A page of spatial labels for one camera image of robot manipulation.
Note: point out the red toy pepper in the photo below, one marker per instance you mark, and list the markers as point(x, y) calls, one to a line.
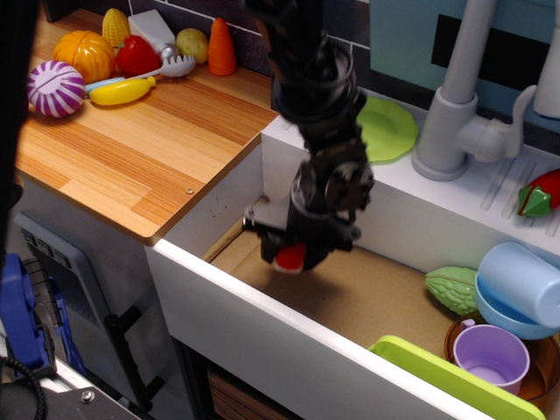
point(540, 197)

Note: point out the yellow toy corn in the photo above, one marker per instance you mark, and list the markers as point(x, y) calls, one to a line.
point(115, 27)

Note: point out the orange toy carrot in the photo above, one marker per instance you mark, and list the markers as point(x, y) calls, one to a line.
point(221, 51)

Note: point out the green toy plate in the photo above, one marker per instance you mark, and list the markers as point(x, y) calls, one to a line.
point(388, 130)

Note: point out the red white toy sushi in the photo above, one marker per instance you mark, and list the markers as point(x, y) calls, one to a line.
point(290, 259)

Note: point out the blue toy bowl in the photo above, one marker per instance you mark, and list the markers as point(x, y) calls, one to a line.
point(496, 313)

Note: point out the lime green tray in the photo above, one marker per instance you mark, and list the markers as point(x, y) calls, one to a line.
point(494, 402)

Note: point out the grey pasta spoon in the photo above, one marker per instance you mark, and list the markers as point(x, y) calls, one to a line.
point(173, 67)

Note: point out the orange transparent toy bowl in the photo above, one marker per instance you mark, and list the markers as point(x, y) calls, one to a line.
point(542, 380)

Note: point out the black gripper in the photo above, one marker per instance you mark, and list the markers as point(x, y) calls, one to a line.
point(285, 222)

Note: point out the purple white toy onion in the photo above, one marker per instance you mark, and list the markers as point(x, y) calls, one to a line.
point(55, 89)

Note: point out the blue clamp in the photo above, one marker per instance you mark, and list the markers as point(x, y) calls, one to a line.
point(35, 319)

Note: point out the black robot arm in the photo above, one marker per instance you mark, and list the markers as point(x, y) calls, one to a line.
point(314, 87)

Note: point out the red toy strawberry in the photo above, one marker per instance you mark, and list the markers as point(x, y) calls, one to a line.
point(136, 56)

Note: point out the yellow toy banana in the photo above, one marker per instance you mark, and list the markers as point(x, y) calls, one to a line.
point(122, 92)

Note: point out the white toy bottle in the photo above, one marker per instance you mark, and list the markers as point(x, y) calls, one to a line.
point(151, 26)

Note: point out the grey toy faucet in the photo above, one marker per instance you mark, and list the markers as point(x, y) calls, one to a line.
point(452, 129)

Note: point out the orange toy pumpkin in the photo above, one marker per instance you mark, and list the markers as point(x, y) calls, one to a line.
point(89, 53)

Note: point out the green toy bitter gourd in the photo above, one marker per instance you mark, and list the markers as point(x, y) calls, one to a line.
point(454, 288)

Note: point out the yellow toy potato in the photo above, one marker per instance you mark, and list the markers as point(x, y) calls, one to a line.
point(192, 41)

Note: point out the light blue toy cup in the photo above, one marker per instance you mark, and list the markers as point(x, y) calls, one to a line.
point(522, 281)

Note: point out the purple toy cup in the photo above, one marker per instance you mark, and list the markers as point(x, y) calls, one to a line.
point(493, 354)

